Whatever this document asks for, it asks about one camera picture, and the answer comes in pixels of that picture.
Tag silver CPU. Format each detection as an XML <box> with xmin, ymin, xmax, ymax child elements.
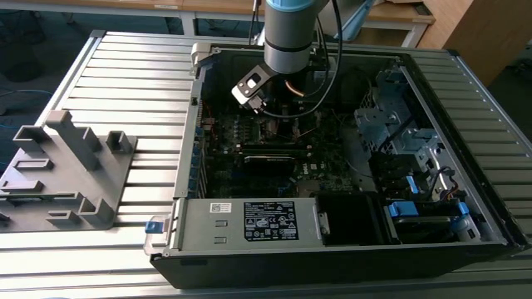
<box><xmin>275</xmin><ymin>120</ymin><xmax>298</xmax><ymax>136</ymax></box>

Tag wooden cabinet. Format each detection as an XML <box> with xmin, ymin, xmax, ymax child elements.
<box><xmin>415</xmin><ymin>0</ymin><xmax>532</xmax><ymax>87</ymax></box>

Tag CPU socket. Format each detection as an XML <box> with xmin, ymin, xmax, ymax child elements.
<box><xmin>257</xmin><ymin>116</ymin><xmax>303</xmax><ymax>145</ymax></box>

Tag blue floor cable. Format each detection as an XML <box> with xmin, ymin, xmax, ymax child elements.
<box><xmin>0</xmin><ymin>88</ymin><xmax>55</xmax><ymax>131</ymax></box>

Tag metal disk bay cage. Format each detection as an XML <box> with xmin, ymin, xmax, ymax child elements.
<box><xmin>351</xmin><ymin>67</ymin><xmax>446</xmax><ymax>164</ymax></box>

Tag green motherboard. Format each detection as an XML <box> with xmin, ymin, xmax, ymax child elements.
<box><xmin>193</xmin><ymin>98</ymin><xmax>377</xmax><ymax>199</ymax></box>

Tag wooden desk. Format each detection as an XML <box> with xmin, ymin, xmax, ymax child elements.
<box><xmin>0</xmin><ymin>0</ymin><xmax>435</xmax><ymax>48</ymax></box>

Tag colored wire bundle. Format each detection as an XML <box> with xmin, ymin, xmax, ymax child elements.
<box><xmin>438</xmin><ymin>185</ymin><xmax>465</xmax><ymax>202</ymax></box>

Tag black PC case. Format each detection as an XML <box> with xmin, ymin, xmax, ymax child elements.
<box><xmin>142</xmin><ymin>42</ymin><xmax>532</xmax><ymax>290</ymax></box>

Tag gray plastic card guide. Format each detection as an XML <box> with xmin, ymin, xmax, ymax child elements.
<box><xmin>341</xmin><ymin>126</ymin><xmax>374</xmax><ymax>192</ymax></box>

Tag gray chipset heatsink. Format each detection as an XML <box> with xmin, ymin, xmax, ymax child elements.
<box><xmin>297</xmin><ymin>179</ymin><xmax>323</xmax><ymax>193</ymax></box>

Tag silver power supply unit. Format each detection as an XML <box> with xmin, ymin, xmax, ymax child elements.
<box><xmin>166</xmin><ymin>197</ymin><xmax>325</xmax><ymax>252</ymax></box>

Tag black camera cable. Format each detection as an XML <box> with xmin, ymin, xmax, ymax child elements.
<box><xmin>263</xmin><ymin>0</ymin><xmax>343</xmax><ymax>118</ymax></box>
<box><xmin>314</xmin><ymin>15</ymin><xmax>333</xmax><ymax>74</ymax></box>

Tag black graphics card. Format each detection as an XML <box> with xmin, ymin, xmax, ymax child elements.
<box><xmin>242</xmin><ymin>154</ymin><xmax>298</xmax><ymax>177</ymax></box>

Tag blue disk carrier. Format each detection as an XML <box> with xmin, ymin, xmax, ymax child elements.
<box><xmin>383</xmin><ymin>201</ymin><xmax>474</xmax><ymax>245</ymax></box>

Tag beige case foot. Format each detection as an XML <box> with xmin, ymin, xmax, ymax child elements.
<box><xmin>189</xmin><ymin>42</ymin><xmax>213</xmax><ymax>76</ymax></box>

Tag pale blue teach pendant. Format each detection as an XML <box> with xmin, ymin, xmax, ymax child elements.
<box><xmin>334</xmin><ymin>0</ymin><xmax>374</xmax><ymax>41</ymax></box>

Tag blue case latch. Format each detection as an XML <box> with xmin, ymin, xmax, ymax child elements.
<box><xmin>142</xmin><ymin>214</ymin><xmax>171</xmax><ymax>255</ymax></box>

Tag black RAM slot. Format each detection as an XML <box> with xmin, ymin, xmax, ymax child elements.
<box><xmin>241</xmin><ymin>142</ymin><xmax>311</xmax><ymax>151</ymax></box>
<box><xmin>242</xmin><ymin>148</ymin><xmax>311</xmax><ymax>157</ymax></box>

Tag gray parts rack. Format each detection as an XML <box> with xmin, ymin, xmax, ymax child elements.
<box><xmin>0</xmin><ymin>109</ymin><xmax>138</xmax><ymax>233</ymax></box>

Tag metal socket cover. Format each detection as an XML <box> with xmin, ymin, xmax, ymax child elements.
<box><xmin>297</xmin><ymin>107</ymin><xmax>321</xmax><ymax>130</ymax></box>

